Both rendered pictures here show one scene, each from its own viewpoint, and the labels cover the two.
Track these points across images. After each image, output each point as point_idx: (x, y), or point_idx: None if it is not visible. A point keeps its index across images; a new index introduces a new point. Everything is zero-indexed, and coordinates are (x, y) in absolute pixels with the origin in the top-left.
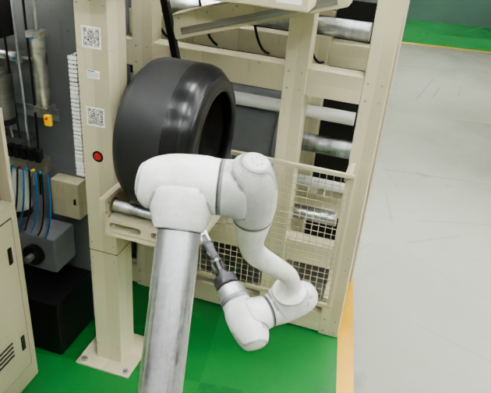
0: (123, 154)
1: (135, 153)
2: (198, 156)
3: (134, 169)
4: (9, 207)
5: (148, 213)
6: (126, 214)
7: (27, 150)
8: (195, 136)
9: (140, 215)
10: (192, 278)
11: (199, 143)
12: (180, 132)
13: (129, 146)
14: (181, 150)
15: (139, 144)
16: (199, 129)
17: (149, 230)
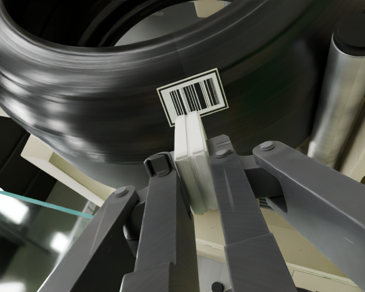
0: (111, 187)
1: (91, 175)
2: None
3: (128, 185)
4: (296, 284)
5: (318, 141)
6: (345, 160)
7: (260, 198)
8: None
9: (328, 154)
10: None
11: (24, 31)
12: None
13: (89, 175)
14: (15, 99)
15: (70, 163)
16: None
17: None
